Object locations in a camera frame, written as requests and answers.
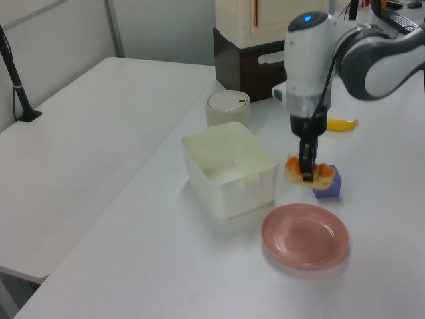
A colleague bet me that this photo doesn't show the cream open plastic bin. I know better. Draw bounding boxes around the cream open plastic bin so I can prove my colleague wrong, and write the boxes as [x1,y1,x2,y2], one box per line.
[181,121,280,221]

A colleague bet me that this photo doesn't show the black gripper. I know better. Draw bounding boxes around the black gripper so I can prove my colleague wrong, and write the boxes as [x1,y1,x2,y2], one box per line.
[290,112,328,183]

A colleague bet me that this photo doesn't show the black computer keyboard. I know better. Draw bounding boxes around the black computer keyboard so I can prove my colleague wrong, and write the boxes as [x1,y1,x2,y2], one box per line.
[386,11,420,35]

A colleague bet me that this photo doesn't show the cream plastic storage box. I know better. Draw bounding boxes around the cream plastic storage box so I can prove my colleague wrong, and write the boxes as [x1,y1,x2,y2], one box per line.
[214,0,331,48]

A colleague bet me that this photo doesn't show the toy bread with orange topping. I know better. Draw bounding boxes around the toy bread with orange topping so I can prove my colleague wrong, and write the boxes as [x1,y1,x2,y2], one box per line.
[284,152,334,190]

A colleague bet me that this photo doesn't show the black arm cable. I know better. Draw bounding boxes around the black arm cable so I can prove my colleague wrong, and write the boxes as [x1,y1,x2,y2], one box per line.
[310,33,348,134]

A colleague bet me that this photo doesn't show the pink plastic plate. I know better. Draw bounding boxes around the pink plastic plate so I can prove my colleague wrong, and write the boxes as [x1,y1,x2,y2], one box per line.
[261,203,351,270]

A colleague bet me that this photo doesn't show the purple cube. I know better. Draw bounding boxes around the purple cube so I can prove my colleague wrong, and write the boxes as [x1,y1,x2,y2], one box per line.
[311,165,343,199]

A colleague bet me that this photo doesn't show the dark brown wooden drawer box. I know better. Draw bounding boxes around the dark brown wooden drawer box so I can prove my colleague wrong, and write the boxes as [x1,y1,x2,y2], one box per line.
[212,27,288,103]

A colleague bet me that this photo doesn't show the black pole stand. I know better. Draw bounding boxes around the black pole stand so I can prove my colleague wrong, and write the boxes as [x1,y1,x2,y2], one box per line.
[0,25,43,123]

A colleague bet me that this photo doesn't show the small beige lidded trash can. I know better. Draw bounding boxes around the small beige lidded trash can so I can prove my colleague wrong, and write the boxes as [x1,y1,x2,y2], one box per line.
[205,90,252,129]

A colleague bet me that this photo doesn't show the yellow toy banana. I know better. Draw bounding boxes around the yellow toy banana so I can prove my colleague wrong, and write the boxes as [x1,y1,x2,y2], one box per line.
[327,116,359,132]

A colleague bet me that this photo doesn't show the white drawer handle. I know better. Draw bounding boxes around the white drawer handle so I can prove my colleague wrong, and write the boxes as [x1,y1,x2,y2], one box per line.
[258,50,286,65]

